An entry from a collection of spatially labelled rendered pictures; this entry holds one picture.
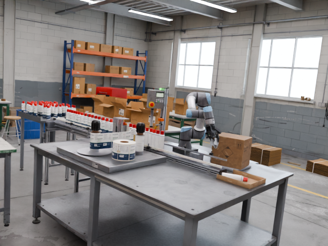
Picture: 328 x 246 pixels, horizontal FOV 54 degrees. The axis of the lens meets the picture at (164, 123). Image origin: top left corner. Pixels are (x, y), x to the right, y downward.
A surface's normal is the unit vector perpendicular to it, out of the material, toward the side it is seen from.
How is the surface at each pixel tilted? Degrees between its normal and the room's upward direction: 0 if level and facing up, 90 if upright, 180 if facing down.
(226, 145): 90
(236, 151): 90
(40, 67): 90
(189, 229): 90
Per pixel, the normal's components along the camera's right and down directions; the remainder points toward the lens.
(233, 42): -0.77, 0.03
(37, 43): 0.63, 0.16
